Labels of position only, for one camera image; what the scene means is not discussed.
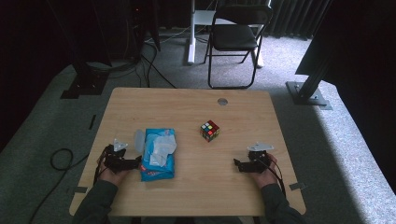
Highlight hand-held gripper cable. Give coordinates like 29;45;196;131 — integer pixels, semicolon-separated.
267;153;287;198
92;145;110;187

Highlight right hand-held gripper cable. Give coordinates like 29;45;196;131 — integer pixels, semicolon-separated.
267;153;287;198

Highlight person's right hand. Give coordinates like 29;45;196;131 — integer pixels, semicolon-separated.
248;153;278;189

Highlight black metal stand with plate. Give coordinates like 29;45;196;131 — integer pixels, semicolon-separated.
285;55;333;111

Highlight person's left hand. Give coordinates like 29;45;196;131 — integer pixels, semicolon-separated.
96;152;132;187

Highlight black stand with dark base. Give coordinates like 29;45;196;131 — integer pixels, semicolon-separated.
46;0;110;100

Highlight white cable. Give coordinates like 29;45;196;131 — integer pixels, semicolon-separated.
145;26;191;44

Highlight left hand-held gripper cable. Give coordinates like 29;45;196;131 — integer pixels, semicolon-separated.
92;145;110;187

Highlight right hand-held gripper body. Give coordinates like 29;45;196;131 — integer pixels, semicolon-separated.
247;142;275;174

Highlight black folding chair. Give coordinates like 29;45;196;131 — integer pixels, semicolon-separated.
204;3;275;91

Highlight black looped floor cable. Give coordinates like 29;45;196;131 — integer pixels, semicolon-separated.
27;147;92;224

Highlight blue wet wipe packet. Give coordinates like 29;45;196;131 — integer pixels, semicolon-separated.
134;128;177;182

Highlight multicoloured puzzle cube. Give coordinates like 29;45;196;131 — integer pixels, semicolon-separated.
199;119;220;143

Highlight white wet wipe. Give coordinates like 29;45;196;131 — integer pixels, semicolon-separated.
148;134;177;166

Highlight black floor cables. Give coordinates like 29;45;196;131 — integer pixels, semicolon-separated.
136;40;177;90

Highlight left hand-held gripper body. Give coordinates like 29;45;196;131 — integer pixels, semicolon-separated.
103;138;129;175

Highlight dark curtain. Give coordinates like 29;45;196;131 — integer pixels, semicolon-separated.
267;0;331;40

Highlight dark equipment rack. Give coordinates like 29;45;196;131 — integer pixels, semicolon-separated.
92;0;162;62

